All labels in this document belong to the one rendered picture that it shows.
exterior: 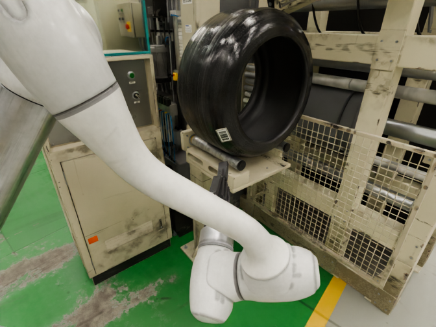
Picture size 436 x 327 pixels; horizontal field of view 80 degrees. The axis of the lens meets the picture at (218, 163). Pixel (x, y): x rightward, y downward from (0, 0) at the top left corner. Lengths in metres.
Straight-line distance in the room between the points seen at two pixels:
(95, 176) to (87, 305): 0.76
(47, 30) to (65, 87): 0.06
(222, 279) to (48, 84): 0.47
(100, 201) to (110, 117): 1.15
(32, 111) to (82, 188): 0.93
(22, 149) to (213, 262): 0.44
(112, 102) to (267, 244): 0.36
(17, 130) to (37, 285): 1.56
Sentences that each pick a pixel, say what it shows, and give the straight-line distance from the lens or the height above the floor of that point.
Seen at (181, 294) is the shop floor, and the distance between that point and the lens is 1.72.
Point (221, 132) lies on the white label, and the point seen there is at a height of 1.06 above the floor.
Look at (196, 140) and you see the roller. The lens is 1.23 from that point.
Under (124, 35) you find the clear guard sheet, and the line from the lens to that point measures 1.38.
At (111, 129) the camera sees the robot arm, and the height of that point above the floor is 1.26.
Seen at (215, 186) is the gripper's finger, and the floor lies 0.99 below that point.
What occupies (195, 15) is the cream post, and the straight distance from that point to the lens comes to 1.24.
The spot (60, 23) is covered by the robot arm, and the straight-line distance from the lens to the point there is 0.39.
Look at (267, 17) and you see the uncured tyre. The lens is 0.98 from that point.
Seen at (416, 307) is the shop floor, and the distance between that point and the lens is 2.00.
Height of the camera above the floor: 1.39
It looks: 28 degrees down
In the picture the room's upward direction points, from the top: straight up
